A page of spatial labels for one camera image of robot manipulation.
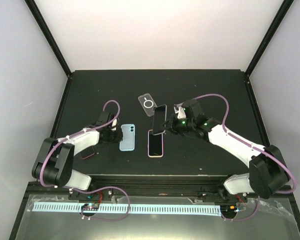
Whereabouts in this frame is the white phone face down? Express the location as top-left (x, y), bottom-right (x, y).
top-left (152, 104), bottom-right (167, 136)

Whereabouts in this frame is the black screen phone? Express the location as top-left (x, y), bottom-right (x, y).
top-left (148, 132), bottom-right (163, 156)

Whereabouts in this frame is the light blue phone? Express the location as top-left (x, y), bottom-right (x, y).
top-left (119, 123), bottom-right (136, 152)

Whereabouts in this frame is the beige pink phone case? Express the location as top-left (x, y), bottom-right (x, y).
top-left (147, 129), bottom-right (165, 158)

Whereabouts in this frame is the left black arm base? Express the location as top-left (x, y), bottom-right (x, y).
top-left (68, 185), bottom-right (114, 202)

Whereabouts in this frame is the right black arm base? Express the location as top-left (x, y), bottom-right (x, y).
top-left (197, 185), bottom-right (248, 204)

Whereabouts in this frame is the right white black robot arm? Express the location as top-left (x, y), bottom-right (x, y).
top-left (153, 99), bottom-right (292, 202)

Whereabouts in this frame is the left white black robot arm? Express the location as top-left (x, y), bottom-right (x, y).
top-left (31, 111), bottom-right (123, 200)

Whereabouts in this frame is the red cased phone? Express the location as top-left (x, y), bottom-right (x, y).
top-left (79, 146), bottom-right (96, 160)

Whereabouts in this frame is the clear magsafe phone case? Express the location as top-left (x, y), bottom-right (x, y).
top-left (138, 93), bottom-right (157, 117)

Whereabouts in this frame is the left small circuit board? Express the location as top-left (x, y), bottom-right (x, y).
top-left (81, 203), bottom-right (100, 211)

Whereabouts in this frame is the small circuit board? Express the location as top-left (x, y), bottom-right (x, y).
top-left (81, 203), bottom-right (100, 211)
top-left (220, 205), bottom-right (247, 214)

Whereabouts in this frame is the right small circuit board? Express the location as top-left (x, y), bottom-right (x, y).
top-left (220, 205), bottom-right (247, 214)

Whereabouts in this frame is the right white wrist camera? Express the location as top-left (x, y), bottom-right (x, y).
top-left (173, 105), bottom-right (187, 120)

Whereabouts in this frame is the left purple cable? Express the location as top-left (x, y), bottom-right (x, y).
top-left (39, 99), bottom-right (122, 188)

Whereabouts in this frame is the purple cable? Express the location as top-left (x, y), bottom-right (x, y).
top-left (174, 93), bottom-right (298, 222)
top-left (39, 99), bottom-right (122, 188)

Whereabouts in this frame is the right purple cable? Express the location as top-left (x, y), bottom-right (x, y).
top-left (174, 93), bottom-right (298, 222)

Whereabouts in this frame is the black front frame rail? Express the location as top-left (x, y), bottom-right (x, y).
top-left (23, 174), bottom-right (300, 233)

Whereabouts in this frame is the white slotted cable duct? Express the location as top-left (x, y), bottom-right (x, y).
top-left (32, 202), bottom-right (222, 217)

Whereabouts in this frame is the left black corner post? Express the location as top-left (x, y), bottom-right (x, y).
top-left (24, 0), bottom-right (72, 78)

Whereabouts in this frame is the black corner post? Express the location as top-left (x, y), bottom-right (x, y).
top-left (245, 0), bottom-right (294, 77)
top-left (24, 0), bottom-right (72, 78)

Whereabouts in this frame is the right black corner post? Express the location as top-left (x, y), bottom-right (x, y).
top-left (245, 0), bottom-right (294, 77)

